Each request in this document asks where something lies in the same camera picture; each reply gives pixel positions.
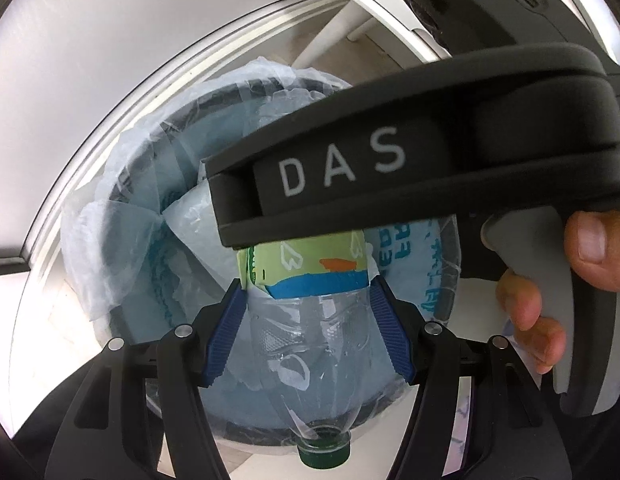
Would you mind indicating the person's right hand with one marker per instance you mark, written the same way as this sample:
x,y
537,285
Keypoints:
x,y
597,250

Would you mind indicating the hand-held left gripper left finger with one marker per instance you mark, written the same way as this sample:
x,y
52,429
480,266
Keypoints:
x,y
222,340

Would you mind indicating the white furniture frame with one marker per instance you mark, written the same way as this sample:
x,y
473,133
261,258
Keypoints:
x,y
370,5

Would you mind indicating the bin with clear plastic liner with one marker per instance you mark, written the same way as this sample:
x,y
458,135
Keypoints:
x,y
130,240

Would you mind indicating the grey trash bin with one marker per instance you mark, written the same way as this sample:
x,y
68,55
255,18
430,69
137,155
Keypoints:
x,y
255,435

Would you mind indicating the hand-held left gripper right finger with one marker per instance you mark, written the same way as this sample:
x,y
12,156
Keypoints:
x,y
392,335

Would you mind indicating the clear plastic bottle green cap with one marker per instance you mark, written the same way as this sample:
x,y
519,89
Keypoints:
x,y
310,340

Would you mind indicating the white baseboard moulding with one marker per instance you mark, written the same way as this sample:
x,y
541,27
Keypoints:
x,y
300,7

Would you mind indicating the white printed plastic bag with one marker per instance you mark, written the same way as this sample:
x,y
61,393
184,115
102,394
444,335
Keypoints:
x,y
462,425

